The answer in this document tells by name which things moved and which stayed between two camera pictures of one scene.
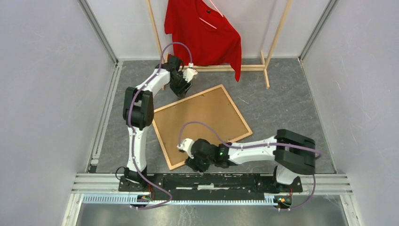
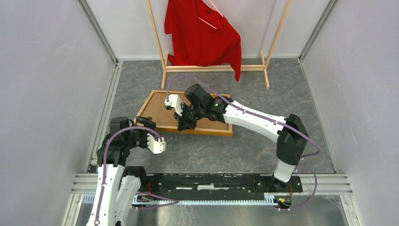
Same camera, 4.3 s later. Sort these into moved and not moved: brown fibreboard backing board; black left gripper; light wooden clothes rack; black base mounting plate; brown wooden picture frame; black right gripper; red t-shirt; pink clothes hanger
Moved: black left gripper; brown wooden picture frame; brown fibreboard backing board; black right gripper
Not moved: black base mounting plate; pink clothes hanger; red t-shirt; light wooden clothes rack
